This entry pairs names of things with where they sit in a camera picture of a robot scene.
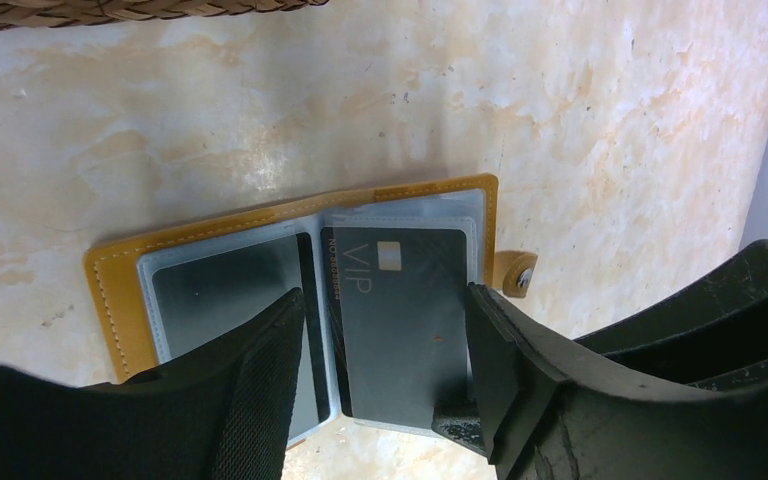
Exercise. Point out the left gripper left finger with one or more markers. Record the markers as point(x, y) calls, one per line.
point(220, 411)

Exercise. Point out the orange leather card holder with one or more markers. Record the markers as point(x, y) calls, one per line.
point(465, 203)

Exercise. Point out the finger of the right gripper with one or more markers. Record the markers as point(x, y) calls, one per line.
point(712, 332)

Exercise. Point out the brown wicker divided basket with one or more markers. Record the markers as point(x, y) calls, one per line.
point(70, 13)

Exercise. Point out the grey card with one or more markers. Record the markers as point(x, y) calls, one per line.
point(197, 293)

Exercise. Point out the black VIP card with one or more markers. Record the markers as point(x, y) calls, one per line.
point(395, 299)

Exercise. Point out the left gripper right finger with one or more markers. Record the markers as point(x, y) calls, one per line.
point(546, 407)

